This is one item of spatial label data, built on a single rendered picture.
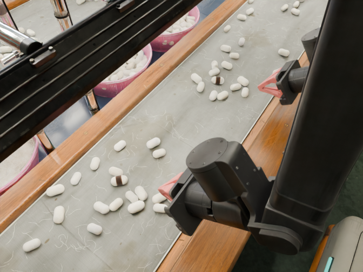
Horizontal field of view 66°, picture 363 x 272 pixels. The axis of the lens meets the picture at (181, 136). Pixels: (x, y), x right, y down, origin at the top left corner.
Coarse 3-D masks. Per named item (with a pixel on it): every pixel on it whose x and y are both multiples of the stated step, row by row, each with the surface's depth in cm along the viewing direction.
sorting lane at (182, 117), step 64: (256, 0) 114; (320, 0) 115; (192, 64) 89; (256, 64) 90; (128, 128) 74; (192, 128) 74; (64, 192) 63; (0, 256) 55; (64, 256) 55; (128, 256) 55
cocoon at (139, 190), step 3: (138, 186) 62; (141, 186) 62; (135, 189) 62; (138, 189) 62; (141, 189) 62; (135, 192) 62; (138, 192) 61; (141, 192) 61; (144, 192) 61; (138, 195) 61; (141, 195) 61; (144, 195) 61; (141, 198) 61; (144, 198) 61
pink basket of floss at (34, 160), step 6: (36, 144) 67; (36, 150) 66; (36, 156) 69; (30, 162) 64; (36, 162) 70; (24, 168) 63; (30, 168) 66; (18, 174) 62; (24, 174) 65; (12, 180) 61; (18, 180) 64; (6, 186) 60; (0, 192) 60
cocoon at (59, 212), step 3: (57, 207) 59; (60, 207) 59; (63, 207) 60; (54, 210) 59; (57, 210) 58; (60, 210) 58; (63, 210) 59; (54, 213) 58; (57, 213) 58; (60, 213) 58; (63, 213) 59; (54, 216) 58; (57, 216) 58; (60, 216) 58; (63, 216) 58; (54, 219) 57; (57, 219) 57; (60, 219) 58; (63, 219) 58; (57, 222) 58; (60, 222) 58
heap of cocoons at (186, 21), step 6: (180, 18) 104; (186, 18) 105; (192, 18) 104; (174, 24) 102; (180, 24) 102; (186, 24) 102; (192, 24) 103; (168, 30) 101; (174, 30) 99; (180, 30) 101
